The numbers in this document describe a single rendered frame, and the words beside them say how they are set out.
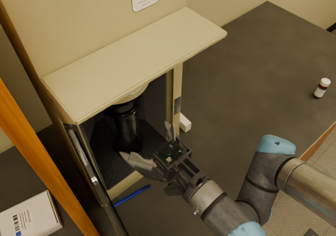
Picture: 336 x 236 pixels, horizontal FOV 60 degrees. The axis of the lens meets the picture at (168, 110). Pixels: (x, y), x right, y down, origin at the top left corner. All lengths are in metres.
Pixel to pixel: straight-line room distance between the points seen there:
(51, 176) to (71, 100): 0.15
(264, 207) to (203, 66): 0.80
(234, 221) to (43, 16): 0.48
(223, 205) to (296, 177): 0.15
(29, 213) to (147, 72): 0.65
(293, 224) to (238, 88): 1.09
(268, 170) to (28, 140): 0.45
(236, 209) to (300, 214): 1.51
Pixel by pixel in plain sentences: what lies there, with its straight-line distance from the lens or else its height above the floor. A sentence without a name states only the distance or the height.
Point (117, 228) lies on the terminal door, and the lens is 0.47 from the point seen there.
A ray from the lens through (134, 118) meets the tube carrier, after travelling 0.82.
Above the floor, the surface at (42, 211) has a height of 0.98.
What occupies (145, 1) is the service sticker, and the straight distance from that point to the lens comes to 0.55.
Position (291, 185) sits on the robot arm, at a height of 1.32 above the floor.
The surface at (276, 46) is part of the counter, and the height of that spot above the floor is 0.94.
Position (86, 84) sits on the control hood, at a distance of 0.47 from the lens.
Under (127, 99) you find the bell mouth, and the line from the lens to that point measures 0.69.
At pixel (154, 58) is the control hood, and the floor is 1.51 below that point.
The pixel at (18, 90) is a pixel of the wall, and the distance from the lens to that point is 1.08.
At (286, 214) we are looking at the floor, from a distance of 2.08.
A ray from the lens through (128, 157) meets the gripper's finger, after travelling 0.70.
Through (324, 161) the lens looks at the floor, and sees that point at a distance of 2.37.
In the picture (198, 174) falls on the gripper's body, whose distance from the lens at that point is 0.62.
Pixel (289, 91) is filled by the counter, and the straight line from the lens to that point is 1.32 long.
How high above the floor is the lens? 1.84
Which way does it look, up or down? 51 degrees down
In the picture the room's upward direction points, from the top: straight up
